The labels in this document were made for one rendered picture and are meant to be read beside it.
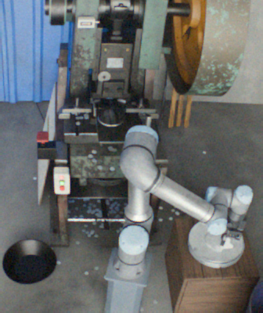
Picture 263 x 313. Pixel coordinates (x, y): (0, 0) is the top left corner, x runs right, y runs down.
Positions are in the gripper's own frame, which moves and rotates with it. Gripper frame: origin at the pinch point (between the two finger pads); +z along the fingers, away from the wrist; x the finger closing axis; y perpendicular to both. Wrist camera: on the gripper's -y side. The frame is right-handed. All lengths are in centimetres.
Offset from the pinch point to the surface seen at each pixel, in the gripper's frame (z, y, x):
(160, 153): -9, -39, 41
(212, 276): 20.2, 1.5, -4.7
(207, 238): 15.9, -4.8, 15.3
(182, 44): -52, -39, 78
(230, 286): 28.7, 12.2, -1.9
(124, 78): -43, -61, 48
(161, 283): 55, -21, 8
